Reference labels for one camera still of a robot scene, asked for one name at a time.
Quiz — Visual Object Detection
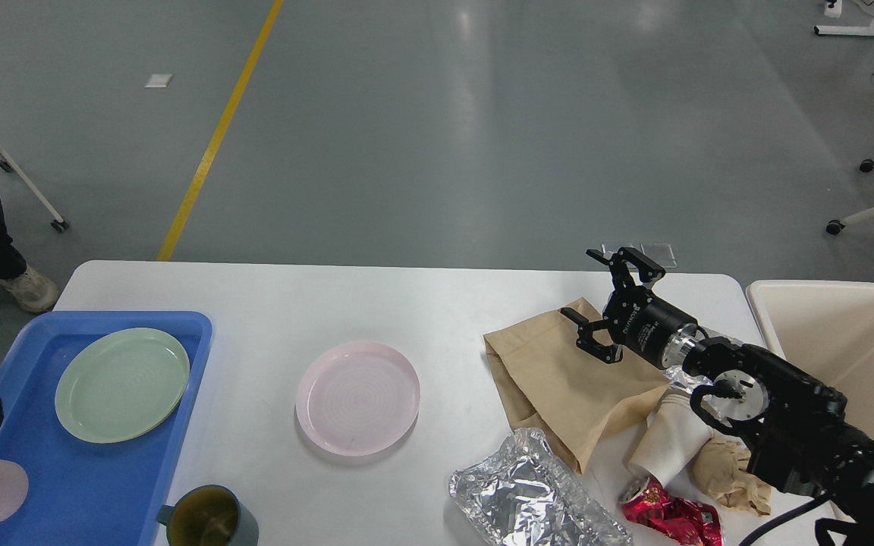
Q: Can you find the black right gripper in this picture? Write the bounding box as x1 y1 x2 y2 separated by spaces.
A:
561 246 700 370

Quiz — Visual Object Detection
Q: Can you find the grey-green mug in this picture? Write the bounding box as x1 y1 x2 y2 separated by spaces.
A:
155 485 260 545

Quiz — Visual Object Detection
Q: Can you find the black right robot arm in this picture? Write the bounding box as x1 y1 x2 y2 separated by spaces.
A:
561 246 874 545

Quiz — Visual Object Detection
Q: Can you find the brown paper bag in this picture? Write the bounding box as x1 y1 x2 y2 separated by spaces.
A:
483 310 668 474

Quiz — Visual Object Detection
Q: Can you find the blue plastic tray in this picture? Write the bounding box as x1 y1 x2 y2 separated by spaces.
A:
0 311 212 545

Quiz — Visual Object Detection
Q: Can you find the crushed white paper cup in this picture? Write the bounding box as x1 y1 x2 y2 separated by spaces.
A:
627 388 717 486

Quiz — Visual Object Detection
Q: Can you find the light green plate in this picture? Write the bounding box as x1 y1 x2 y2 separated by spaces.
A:
53 328 191 444

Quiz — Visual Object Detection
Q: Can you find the crumpled brown paper ball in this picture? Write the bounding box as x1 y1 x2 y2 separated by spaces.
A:
691 436 772 517

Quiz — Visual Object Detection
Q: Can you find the crushed red can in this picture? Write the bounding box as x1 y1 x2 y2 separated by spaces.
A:
618 475 725 545

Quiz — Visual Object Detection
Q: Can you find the crumpled aluminium foil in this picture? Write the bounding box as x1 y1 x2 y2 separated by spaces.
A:
448 428 633 545

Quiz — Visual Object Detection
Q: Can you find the beige plastic bin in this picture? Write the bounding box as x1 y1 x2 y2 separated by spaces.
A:
746 280 874 439

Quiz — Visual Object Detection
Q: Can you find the pink plate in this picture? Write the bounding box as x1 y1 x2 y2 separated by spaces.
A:
295 341 422 457

